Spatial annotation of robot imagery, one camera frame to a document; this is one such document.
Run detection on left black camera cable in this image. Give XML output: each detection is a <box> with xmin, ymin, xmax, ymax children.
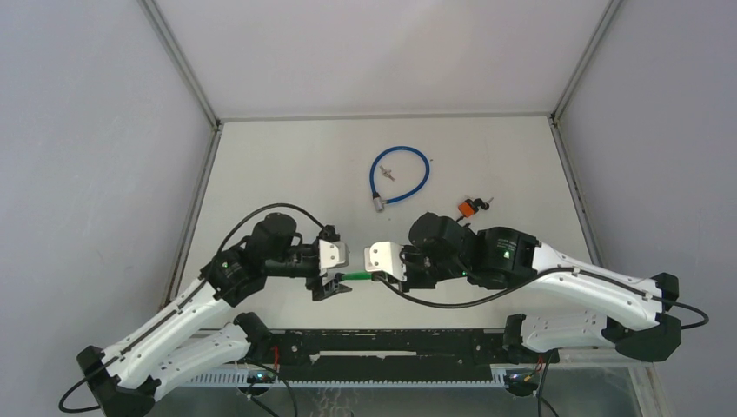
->
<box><xmin>57</xmin><ymin>202</ymin><xmax>327</xmax><ymax>414</ymax></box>

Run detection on blue cable lock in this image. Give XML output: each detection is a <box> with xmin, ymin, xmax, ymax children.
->
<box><xmin>367</xmin><ymin>145</ymin><xmax>433</xmax><ymax>213</ymax></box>

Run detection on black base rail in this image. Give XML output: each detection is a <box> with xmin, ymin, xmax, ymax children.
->
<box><xmin>247</xmin><ymin>328</ymin><xmax>559</xmax><ymax>381</ymax></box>

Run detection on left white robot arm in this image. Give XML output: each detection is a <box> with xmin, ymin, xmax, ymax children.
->
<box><xmin>75</xmin><ymin>203</ymin><xmax>349</xmax><ymax>416</ymax></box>

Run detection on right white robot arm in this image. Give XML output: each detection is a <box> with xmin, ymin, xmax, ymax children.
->
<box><xmin>364</xmin><ymin>212</ymin><xmax>683</xmax><ymax>362</ymax></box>

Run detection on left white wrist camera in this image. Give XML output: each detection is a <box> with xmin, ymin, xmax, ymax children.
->
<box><xmin>318</xmin><ymin>240</ymin><xmax>349</xmax><ymax>270</ymax></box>

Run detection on silver keys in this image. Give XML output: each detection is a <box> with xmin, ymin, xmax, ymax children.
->
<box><xmin>379</xmin><ymin>165</ymin><xmax>395</xmax><ymax>182</ymax></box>

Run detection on green cable lock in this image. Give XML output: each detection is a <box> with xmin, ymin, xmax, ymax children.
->
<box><xmin>335</xmin><ymin>271</ymin><xmax>376</xmax><ymax>281</ymax></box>

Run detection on orange padlock with keys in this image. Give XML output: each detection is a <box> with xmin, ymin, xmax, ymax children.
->
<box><xmin>455</xmin><ymin>197</ymin><xmax>494</xmax><ymax>222</ymax></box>

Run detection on white slotted cable duct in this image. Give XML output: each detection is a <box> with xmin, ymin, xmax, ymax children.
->
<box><xmin>183</xmin><ymin>367</ymin><xmax>533</xmax><ymax>388</ymax></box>

